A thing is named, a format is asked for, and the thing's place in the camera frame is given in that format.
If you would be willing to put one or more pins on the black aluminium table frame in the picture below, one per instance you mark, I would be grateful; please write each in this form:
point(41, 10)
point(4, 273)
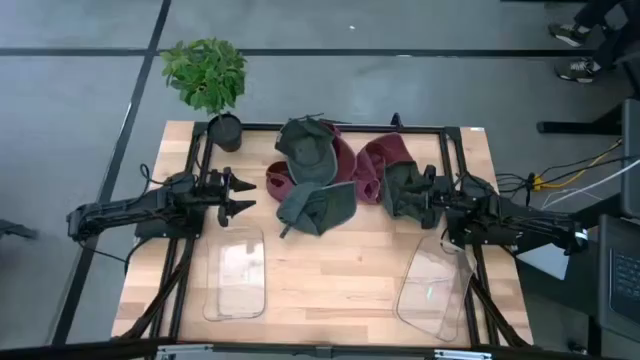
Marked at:
point(370, 128)

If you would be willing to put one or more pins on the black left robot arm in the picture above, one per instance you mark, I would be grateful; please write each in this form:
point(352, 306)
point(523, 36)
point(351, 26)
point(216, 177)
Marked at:
point(125, 210)

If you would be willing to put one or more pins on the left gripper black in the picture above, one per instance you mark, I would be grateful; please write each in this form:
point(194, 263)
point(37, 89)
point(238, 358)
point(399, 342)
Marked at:
point(215, 192)

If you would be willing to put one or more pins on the dark chair leg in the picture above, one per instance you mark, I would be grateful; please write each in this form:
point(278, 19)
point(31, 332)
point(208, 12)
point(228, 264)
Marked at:
point(17, 230)

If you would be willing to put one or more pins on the white paper sheet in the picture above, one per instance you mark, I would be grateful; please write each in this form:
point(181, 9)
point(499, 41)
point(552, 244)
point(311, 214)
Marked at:
point(545, 260)

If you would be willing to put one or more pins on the person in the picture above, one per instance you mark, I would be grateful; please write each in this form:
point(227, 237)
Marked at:
point(610, 20)

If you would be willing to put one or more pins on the black desk foot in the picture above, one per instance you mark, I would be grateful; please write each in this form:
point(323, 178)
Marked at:
point(575, 127)

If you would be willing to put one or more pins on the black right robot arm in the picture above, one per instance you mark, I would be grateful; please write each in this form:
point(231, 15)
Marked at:
point(525, 227)

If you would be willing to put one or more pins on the dark green baseball cap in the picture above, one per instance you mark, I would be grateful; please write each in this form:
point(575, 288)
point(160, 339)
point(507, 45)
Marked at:
point(307, 150)
point(395, 192)
point(325, 207)

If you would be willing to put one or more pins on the maroon baseball cap white tag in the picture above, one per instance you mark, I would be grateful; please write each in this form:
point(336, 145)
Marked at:
point(375, 165)

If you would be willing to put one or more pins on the black desk leg bar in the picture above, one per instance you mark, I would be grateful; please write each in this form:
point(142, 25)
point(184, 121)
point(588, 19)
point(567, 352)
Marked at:
point(600, 207)

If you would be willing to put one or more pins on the dark laptop computer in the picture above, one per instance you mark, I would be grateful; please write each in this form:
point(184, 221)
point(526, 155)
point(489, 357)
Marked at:
point(620, 280)

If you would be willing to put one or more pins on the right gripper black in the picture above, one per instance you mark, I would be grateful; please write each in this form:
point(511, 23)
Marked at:
point(442, 195)

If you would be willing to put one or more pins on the green potted plant black pot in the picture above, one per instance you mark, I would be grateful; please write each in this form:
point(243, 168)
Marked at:
point(207, 75)

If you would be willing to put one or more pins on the clear plastic bin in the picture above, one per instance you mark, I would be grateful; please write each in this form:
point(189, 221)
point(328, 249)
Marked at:
point(430, 290)
point(235, 272)

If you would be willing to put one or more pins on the person's shoe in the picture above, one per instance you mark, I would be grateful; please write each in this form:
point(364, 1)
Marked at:
point(567, 34)
point(577, 70)

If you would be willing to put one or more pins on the black crossbar silver brackets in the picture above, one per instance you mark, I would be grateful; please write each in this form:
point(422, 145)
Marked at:
point(75, 350)

